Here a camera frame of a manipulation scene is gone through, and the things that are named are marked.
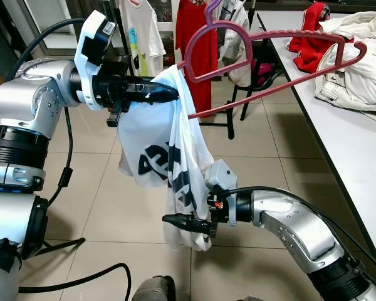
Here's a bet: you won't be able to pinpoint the large red garment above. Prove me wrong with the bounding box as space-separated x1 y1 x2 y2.
287 1 376 74

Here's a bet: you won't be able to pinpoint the black stand legs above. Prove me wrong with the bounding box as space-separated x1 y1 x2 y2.
33 237 87 258

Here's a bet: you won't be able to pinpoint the hanging light grey shirt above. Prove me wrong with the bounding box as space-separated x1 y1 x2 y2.
218 0 254 87

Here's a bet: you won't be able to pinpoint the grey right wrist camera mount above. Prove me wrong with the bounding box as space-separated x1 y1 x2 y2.
206 159 239 228

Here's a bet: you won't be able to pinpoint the pink bag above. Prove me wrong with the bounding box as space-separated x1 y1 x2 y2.
251 56 271 80

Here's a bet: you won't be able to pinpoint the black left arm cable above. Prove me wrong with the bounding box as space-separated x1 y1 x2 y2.
5 17 88 209

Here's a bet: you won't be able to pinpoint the hanging red T-shirt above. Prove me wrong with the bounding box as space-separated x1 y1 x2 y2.
174 0 219 117

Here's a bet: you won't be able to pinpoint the hanging white colourful-print T-shirt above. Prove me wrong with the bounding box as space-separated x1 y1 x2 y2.
116 0 167 79

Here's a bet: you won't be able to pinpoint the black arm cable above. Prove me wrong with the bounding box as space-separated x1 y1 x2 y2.
5 17 88 209
229 185 376 277

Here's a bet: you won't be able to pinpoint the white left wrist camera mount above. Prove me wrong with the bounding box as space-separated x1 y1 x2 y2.
73 10 118 112

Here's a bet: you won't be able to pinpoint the red clothes hanger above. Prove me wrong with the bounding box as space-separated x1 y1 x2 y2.
175 0 368 121

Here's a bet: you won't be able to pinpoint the black floor cable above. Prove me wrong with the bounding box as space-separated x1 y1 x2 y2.
19 263 132 301

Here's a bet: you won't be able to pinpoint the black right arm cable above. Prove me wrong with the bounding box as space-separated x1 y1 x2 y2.
229 185 376 277

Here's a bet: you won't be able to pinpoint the cream white garment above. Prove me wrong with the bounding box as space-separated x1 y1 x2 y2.
313 39 376 115
318 11 376 43

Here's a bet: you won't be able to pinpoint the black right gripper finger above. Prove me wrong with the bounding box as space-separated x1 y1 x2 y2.
162 214 209 234

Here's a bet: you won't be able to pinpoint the white printed T-shirt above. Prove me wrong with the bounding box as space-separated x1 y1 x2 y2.
116 63 215 253

